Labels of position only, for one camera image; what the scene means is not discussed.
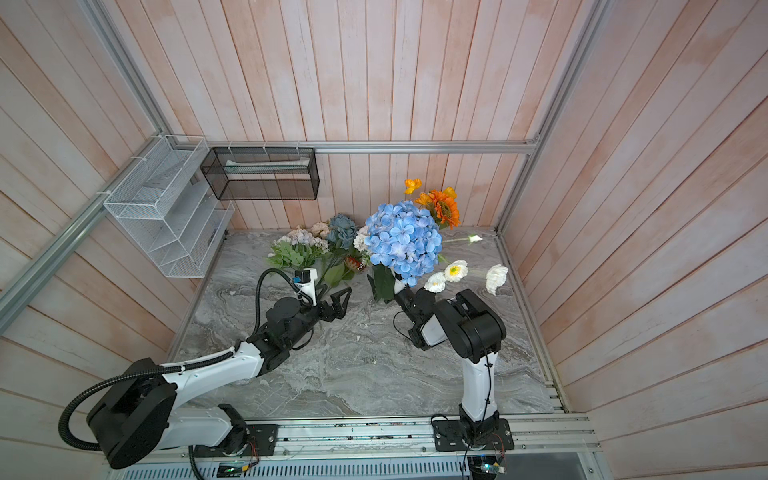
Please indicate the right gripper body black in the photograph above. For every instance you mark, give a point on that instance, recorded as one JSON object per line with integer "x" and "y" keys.
{"x": 407, "y": 303}

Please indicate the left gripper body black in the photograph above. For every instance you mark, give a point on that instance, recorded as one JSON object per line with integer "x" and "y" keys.
{"x": 320, "y": 311}

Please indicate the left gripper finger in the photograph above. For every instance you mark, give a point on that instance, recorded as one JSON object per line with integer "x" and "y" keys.
{"x": 340, "y": 299}
{"x": 337, "y": 311}

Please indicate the red small flower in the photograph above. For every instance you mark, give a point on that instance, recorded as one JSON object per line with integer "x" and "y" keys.
{"x": 354, "y": 263}

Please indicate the white ranunculus flower stem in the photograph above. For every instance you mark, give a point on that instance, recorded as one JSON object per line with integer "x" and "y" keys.
{"x": 456, "y": 271}

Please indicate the dusty blue flower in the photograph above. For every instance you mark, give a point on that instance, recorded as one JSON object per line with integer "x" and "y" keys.
{"x": 342, "y": 233}

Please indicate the blue hydrangea flower stem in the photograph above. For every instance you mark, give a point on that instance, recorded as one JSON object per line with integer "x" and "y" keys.
{"x": 403, "y": 243}

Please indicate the orange gerbera flower stem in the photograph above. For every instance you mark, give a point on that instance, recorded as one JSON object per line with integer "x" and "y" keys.
{"x": 443, "y": 207}

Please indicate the yellow poppy flower stem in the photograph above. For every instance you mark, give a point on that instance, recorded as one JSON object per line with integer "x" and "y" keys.
{"x": 411, "y": 185}

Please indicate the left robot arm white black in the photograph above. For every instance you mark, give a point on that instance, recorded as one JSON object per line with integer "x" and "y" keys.
{"x": 145, "y": 409}

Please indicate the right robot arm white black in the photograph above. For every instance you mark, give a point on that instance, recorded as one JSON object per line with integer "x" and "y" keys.
{"x": 475, "y": 332}

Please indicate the cream rose greenery bunch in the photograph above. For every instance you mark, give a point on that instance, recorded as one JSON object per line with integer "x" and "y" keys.
{"x": 301, "y": 247}

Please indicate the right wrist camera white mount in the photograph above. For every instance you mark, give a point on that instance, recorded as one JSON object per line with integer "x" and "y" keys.
{"x": 399, "y": 286}

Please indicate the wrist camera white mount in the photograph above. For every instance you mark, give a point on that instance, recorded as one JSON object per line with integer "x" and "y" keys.
{"x": 399, "y": 286}
{"x": 304, "y": 282}

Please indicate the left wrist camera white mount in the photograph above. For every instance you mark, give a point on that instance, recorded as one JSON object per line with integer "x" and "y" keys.
{"x": 304, "y": 282}

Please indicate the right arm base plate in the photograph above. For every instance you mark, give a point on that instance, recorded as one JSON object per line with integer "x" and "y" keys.
{"x": 460, "y": 435}

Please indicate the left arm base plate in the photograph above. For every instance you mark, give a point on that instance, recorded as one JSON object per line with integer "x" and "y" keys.
{"x": 255, "y": 441}

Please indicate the black mesh wall basket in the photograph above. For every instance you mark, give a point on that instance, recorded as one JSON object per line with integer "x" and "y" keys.
{"x": 262, "y": 173}

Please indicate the aluminium front rail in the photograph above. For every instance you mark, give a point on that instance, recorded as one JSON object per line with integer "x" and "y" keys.
{"x": 522, "y": 446}

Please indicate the white wire mesh shelf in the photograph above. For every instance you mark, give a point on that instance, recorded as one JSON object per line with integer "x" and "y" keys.
{"x": 169, "y": 210}

